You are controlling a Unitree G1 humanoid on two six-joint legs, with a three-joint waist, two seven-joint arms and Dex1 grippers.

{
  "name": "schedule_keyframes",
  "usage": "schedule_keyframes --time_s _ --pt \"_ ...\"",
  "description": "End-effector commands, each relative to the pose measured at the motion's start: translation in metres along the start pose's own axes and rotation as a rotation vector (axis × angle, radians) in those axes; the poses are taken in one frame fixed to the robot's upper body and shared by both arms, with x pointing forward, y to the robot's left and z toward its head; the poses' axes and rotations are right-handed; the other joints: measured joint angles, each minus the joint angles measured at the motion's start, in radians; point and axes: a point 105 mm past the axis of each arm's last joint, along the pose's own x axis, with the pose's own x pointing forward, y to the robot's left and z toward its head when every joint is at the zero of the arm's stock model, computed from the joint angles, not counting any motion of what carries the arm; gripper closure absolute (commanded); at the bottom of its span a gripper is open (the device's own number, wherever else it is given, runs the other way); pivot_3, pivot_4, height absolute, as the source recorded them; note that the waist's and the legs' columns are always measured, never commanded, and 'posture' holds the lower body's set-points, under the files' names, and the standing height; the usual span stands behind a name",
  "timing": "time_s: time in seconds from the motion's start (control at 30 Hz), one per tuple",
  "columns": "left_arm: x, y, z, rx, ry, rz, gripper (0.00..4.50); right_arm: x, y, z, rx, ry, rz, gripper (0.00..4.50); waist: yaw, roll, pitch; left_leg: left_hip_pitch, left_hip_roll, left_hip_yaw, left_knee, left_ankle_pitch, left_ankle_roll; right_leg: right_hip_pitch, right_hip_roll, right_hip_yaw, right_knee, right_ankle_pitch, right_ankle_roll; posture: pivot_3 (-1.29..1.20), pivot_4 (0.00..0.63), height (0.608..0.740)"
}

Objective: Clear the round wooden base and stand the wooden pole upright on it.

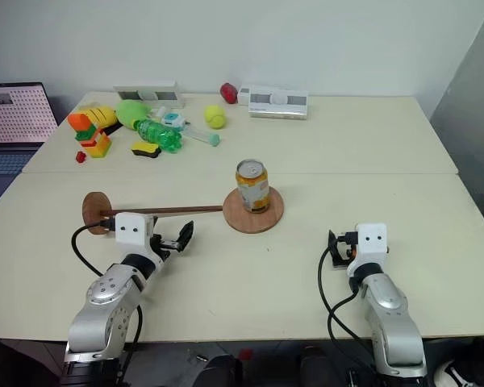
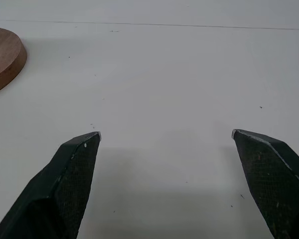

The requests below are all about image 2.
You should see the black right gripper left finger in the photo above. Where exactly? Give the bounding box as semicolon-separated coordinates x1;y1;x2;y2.
0;131;102;239

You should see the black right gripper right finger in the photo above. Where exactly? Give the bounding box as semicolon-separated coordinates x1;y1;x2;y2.
231;128;299;239

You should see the round wooden board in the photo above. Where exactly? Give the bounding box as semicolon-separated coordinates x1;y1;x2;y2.
0;26;28;97

